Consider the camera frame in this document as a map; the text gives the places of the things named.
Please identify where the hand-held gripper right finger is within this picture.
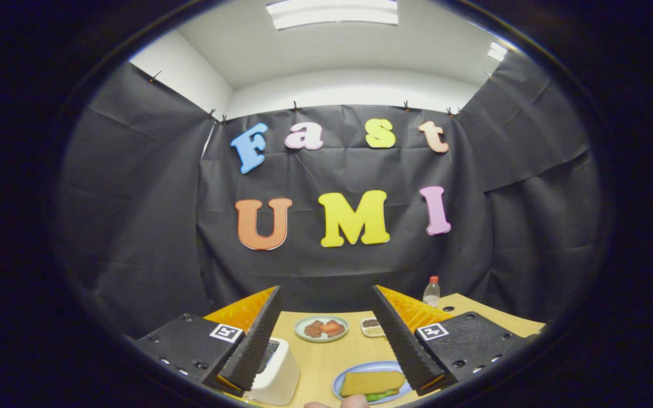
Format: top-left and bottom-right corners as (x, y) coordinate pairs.
(372, 284), (525, 397)

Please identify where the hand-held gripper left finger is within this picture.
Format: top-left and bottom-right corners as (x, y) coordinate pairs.
(135, 286), (283, 397)

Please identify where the toasted bread slice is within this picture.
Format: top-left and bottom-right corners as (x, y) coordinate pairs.
(340, 371), (406, 397)

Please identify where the white divided condiment dish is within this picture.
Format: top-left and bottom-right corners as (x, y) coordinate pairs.
(361, 317), (387, 338)

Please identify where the blue plate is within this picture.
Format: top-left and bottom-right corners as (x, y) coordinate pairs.
(332, 361), (412, 405)

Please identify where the white toaster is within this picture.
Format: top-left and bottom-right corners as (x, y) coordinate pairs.
(244, 337), (301, 406)

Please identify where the pale green plate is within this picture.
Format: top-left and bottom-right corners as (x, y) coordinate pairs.
(295, 315), (350, 343)

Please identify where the clear bottle with red cap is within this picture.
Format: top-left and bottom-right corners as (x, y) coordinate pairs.
(422, 276), (441, 308)

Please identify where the large ceiling light panel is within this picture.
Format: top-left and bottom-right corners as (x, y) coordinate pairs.
(266, 0), (399, 31)

